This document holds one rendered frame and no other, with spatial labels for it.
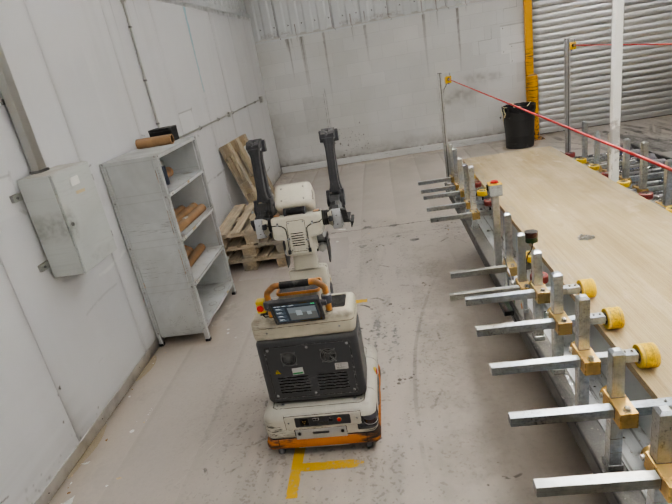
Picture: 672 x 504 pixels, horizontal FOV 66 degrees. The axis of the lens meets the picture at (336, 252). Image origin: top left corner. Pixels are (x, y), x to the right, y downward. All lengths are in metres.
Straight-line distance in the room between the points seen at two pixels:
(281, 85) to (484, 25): 3.76
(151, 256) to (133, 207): 0.40
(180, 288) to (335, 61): 6.60
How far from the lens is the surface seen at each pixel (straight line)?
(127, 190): 4.12
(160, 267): 4.24
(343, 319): 2.61
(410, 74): 9.99
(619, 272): 2.62
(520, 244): 2.51
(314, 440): 2.96
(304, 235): 2.80
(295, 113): 10.12
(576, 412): 1.67
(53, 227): 3.37
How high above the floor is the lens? 2.01
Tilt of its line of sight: 21 degrees down
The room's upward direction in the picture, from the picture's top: 10 degrees counter-clockwise
